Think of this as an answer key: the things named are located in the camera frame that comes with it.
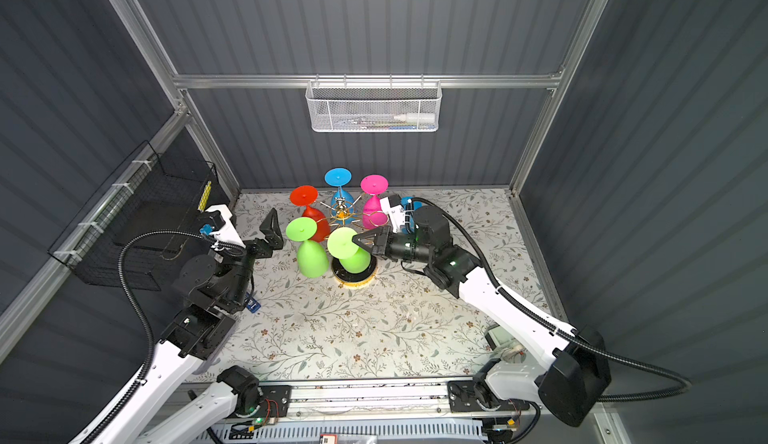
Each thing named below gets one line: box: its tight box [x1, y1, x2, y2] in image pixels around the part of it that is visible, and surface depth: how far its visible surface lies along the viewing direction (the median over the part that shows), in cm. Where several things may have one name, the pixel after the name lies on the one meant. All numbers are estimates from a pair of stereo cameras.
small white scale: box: [484, 324, 516, 351], surface depth 80 cm
